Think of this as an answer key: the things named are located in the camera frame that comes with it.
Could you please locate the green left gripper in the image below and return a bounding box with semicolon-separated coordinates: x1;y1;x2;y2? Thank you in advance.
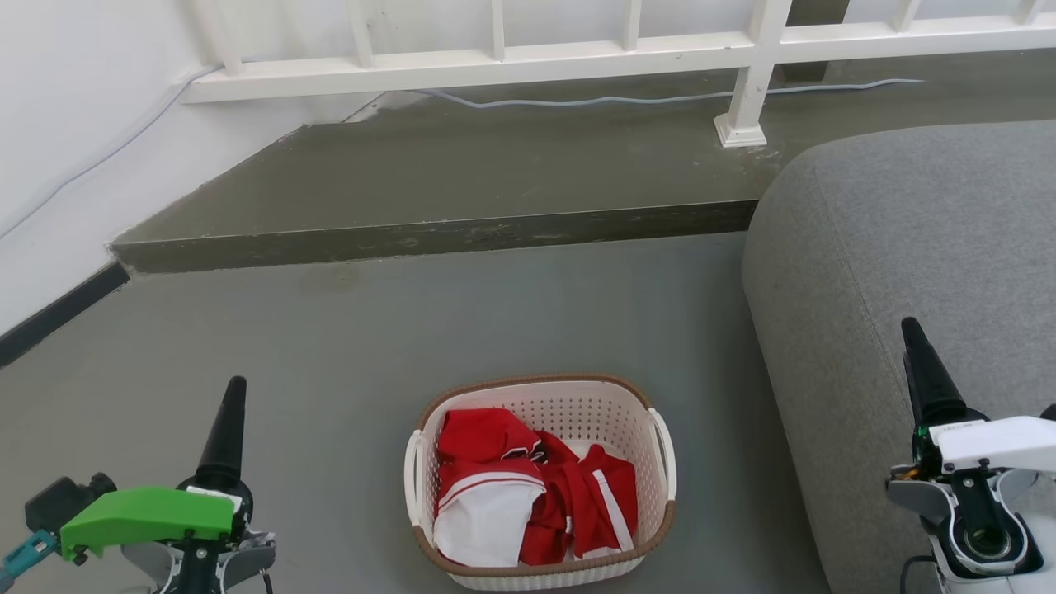
60;376;277;594

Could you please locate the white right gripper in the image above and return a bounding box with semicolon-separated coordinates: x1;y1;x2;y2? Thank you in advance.
888;317;1056;522

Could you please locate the white perforated laundry basket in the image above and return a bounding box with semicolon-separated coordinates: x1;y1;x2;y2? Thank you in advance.
403;373;678;592

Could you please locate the grey fabric sofa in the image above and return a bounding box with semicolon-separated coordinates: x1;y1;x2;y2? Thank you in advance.
741;120;1056;594

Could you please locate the black baseboard strip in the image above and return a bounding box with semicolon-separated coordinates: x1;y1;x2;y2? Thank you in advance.
0;260;131;369

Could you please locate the red and white garment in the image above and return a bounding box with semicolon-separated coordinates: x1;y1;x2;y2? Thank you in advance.
432;408;547;569

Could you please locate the red garment with white stripe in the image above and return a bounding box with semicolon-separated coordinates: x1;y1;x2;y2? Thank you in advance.
520;429;639;567

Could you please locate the grey raised floor step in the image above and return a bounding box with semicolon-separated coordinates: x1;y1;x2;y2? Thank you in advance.
110;49;1056;275

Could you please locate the white railing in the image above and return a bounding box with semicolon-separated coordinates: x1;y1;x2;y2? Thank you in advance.
180;0;1056;149

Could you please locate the teal cable connector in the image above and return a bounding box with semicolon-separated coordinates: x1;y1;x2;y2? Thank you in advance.
0;530;60;588

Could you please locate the light blue cable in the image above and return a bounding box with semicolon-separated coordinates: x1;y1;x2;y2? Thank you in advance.
0;64;926;242

